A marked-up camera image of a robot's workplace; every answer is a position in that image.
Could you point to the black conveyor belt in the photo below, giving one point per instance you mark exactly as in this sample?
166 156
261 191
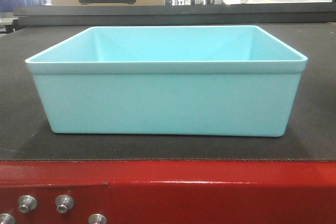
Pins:
309 137

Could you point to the light turquoise plastic bin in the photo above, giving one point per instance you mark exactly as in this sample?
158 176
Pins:
196 80

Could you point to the red conveyor frame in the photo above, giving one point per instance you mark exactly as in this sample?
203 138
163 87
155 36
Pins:
172 191

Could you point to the silver bolt head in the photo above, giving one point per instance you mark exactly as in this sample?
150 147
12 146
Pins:
97 219
64 203
26 203
7 219

